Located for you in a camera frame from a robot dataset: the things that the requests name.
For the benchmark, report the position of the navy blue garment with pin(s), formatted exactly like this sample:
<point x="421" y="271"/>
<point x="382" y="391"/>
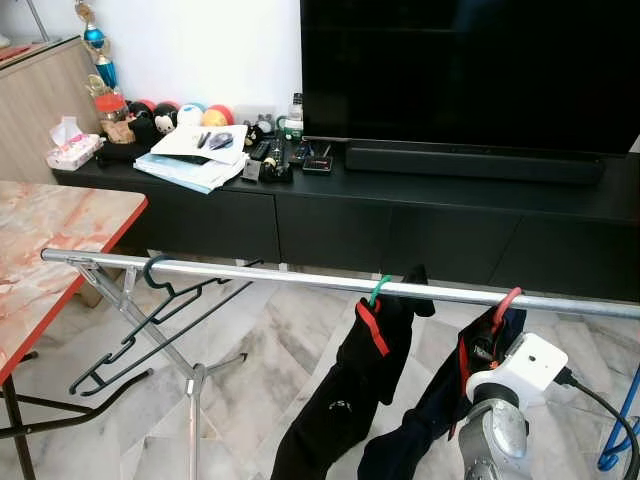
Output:
<point x="420" y="430"/>

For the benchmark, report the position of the green plastic hanger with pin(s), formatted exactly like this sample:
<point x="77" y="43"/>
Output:
<point x="376" y="293"/>

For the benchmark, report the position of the blue plastic hanger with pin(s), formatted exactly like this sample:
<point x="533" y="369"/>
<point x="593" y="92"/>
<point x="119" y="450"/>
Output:
<point x="622" y="430"/>

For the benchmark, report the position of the black plastic hanger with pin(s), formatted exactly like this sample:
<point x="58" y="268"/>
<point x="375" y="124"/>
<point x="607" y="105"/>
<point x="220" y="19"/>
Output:
<point x="147" y="273"/>

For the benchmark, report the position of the black low TV console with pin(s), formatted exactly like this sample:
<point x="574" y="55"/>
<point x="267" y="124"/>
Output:
<point x="400" y="230"/>

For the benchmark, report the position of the black shirt with red collar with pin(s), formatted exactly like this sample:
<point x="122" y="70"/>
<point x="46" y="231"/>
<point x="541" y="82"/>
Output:
<point x="340" y="400"/>

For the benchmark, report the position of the black soundbar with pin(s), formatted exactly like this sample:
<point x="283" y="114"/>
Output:
<point x="470" y="165"/>

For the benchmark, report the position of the silver metal clothes rack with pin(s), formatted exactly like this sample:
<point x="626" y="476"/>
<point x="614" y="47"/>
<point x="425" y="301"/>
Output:
<point x="300" y="279"/>

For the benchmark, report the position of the small black electronic box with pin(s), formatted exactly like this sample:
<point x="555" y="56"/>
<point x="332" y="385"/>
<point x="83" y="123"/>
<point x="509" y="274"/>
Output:
<point x="318" y="163"/>

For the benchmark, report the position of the black flat television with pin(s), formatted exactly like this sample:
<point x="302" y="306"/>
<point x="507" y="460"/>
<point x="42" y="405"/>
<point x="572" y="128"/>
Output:
<point x="470" y="70"/>

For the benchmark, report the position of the clear bottle with green label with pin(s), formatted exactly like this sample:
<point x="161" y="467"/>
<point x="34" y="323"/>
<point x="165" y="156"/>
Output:
<point x="293" y="120"/>

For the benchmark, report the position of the stack of white papers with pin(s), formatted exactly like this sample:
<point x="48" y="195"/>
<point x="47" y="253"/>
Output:
<point x="190" y="165"/>

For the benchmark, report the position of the orange and red ball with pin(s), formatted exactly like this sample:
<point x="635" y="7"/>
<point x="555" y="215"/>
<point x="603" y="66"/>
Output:
<point x="218" y="117"/>

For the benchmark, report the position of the white and blue ball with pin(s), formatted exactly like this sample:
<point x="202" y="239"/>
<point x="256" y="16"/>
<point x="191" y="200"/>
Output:
<point x="190" y="116"/>

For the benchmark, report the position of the black and white plush toy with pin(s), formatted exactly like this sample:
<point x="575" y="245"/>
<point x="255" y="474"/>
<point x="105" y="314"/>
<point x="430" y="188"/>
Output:
<point x="164" y="122"/>

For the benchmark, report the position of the jar with red lid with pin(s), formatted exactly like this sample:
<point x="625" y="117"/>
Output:
<point x="110" y="105"/>

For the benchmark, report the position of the marble pattern folding table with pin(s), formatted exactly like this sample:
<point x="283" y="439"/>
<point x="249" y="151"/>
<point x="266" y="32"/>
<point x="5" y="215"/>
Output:
<point x="50" y="240"/>

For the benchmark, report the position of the pink tissue box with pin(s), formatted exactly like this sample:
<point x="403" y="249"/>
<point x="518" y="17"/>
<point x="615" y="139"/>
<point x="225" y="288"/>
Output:
<point x="72" y="152"/>

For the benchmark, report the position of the gold and blue trophy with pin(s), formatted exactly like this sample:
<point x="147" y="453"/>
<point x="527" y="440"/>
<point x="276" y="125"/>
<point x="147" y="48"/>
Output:
<point x="105" y="70"/>

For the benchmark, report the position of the light wooden sideboard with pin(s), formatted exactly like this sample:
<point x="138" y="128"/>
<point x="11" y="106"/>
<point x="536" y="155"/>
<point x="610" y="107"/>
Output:
<point x="40" y="110"/>

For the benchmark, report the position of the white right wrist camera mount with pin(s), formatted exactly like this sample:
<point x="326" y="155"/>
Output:
<point x="530" y="365"/>

